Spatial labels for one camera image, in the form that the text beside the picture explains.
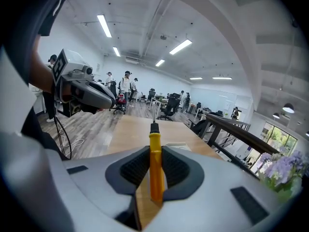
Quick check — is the white floor cable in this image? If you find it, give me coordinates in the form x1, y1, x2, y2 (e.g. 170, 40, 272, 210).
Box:
58, 122, 85, 152

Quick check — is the pale green vase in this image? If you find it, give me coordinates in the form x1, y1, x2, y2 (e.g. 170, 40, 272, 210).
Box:
272, 175, 304, 204

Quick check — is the person's left forearm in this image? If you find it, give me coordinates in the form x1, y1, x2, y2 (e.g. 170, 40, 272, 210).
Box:
28, 34, 57, 94

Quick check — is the black metal railing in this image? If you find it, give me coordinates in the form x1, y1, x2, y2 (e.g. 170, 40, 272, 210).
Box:
192, 113, 281, 178

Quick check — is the yellow handled screwdriver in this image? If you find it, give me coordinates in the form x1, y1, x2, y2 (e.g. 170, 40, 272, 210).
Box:
149, 102, 166, 203

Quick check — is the person's black clothed body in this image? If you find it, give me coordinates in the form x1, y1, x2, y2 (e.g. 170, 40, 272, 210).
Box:
0, 0, 73, 160

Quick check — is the person's left hand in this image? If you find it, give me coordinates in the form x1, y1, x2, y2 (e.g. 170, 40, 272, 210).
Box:
61, 83, 73, 103

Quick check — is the black office chair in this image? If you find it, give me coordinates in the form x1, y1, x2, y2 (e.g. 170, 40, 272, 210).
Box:
146, 88, 156, 103
157, 93, 181, 122
190, 111, 224, 136

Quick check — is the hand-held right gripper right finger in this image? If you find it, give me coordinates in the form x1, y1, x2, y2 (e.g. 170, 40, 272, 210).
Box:
147, 145, 288, 232

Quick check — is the red office chair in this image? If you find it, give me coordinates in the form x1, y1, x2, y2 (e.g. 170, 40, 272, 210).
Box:
110, 93, 128, 115

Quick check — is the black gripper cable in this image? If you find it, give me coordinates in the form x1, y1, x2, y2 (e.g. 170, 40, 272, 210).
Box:
53, 115, 72, 160

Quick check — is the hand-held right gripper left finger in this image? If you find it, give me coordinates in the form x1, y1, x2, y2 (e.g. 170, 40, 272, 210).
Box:
62, 145, 150, 230

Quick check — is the white plastic tray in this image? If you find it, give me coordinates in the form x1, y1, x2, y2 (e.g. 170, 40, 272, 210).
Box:
165, 143, 193, 152

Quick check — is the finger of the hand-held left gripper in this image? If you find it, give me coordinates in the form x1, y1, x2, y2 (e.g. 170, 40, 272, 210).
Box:
77, 80, 116, 110

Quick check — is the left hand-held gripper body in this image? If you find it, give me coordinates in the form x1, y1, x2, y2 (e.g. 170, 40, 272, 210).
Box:
52, 48, 95, 118

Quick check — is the white desk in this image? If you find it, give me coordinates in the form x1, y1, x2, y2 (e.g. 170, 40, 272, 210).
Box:
194, 107, 209, 119
149, 97, 169, 120

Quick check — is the purple white flower bouquet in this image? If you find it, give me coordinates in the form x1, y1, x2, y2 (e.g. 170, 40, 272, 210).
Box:
257, 150, 309, 193

